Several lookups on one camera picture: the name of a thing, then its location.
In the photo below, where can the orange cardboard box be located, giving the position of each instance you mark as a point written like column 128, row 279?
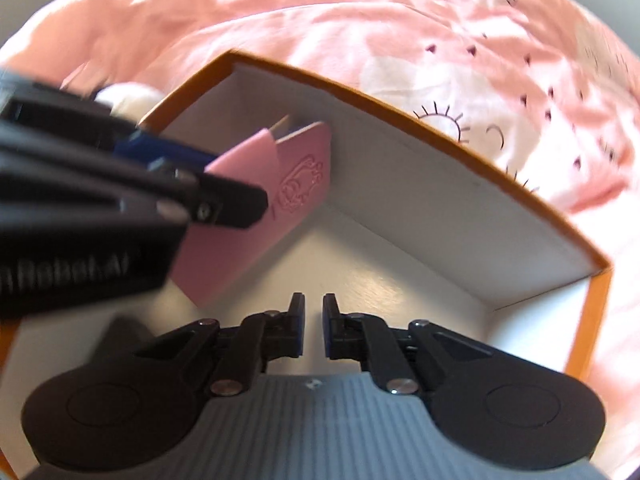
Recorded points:
column 425, row 200

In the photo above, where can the pink embossed leather wallet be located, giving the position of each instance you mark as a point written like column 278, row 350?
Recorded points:
column 300, row 185

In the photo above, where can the pink printed blanket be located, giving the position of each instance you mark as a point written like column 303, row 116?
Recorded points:
column 350, row 20

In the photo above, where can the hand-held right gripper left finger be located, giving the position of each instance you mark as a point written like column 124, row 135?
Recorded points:
column 298, row 327

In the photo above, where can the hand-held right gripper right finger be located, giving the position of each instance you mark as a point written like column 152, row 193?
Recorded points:
column 329, row 327

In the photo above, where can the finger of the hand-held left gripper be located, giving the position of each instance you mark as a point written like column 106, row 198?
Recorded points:
column 155, row 149
column 230, row 205

